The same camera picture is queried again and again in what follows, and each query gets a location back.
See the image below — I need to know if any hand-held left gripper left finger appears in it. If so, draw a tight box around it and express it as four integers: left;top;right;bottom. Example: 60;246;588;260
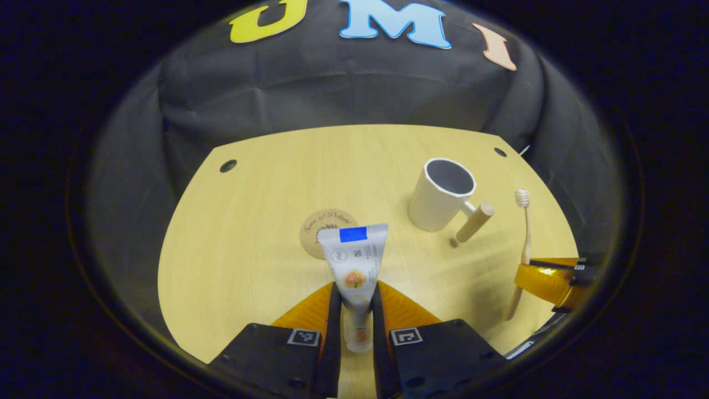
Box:
209;282;343;398

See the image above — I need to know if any white cup with wooden handle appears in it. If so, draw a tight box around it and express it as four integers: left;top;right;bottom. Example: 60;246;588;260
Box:
408;158;496;245

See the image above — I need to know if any round cork coaster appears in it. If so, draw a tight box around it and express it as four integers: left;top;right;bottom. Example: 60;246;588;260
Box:
299;208;360;260

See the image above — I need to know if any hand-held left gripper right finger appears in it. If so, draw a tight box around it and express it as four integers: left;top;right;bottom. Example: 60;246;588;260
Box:
369;282;508;398

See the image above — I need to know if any white toothpaste tube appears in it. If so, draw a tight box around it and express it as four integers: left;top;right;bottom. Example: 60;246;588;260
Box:
317;223;389;354

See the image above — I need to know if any wooden toothbrush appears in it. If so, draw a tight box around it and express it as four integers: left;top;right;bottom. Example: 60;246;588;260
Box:
502;188;532;322

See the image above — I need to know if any black backdrop cloth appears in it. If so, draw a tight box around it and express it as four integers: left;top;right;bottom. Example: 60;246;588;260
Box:
86;0;626;355

